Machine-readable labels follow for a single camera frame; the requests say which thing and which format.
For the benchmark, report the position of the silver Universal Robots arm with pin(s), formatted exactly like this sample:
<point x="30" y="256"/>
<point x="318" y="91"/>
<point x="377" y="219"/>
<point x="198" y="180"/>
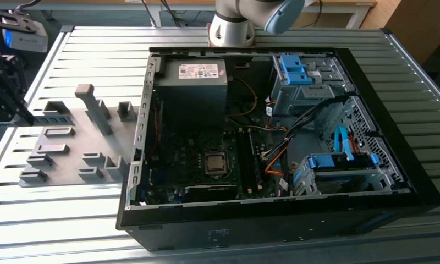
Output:
<point x="231" y="30"/>

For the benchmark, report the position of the wooden cabinet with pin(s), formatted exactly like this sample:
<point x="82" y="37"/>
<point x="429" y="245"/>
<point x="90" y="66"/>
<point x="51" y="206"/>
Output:
<point x="418" y="27"/>

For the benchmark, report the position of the blue disk carrier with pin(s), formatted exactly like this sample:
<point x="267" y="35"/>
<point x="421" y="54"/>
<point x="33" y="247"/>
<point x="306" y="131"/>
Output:
<point x="295" y="68"/>

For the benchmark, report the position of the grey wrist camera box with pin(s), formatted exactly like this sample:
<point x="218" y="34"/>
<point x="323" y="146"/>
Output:
<point x="30" y="41"/>

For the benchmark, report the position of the grey power supply unit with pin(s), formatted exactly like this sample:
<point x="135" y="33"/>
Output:
<point x="191" y="96"/>

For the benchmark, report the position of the grey parts rack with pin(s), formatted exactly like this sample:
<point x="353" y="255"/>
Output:
<point x="77" y="137"/>

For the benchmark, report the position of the grey metal drive cage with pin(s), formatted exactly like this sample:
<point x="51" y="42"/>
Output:
<point x="353" y="173"/>
<point x="309" y="96"/>

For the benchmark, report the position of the hard disk in blue carrier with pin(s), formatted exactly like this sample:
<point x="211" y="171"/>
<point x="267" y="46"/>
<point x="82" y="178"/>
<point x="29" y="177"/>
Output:
<point x="326" y="161"/>

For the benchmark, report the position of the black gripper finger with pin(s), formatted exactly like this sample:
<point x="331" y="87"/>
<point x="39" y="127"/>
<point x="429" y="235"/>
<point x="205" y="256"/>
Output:
<point x="17" y="82"/>
<point x="1" y="110"/>

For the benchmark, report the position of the black RAM slot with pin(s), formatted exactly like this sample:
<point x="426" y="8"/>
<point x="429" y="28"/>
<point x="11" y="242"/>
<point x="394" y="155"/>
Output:
<point x="243" y="159"/>

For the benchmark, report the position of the green motherboard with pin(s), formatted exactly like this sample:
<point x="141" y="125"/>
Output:
<point x="183" y="154"/>

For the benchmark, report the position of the silver CPU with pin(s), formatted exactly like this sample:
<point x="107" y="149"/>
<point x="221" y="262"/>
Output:
<point x="217" y="162"/>

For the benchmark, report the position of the black PC case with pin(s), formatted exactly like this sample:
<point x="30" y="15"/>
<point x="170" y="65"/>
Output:
<point x="242" y="228"/>

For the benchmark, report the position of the white-framed wooden desk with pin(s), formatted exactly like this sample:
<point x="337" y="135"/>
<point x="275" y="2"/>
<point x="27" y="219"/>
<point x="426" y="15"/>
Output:
<point x="361" y="16"/>

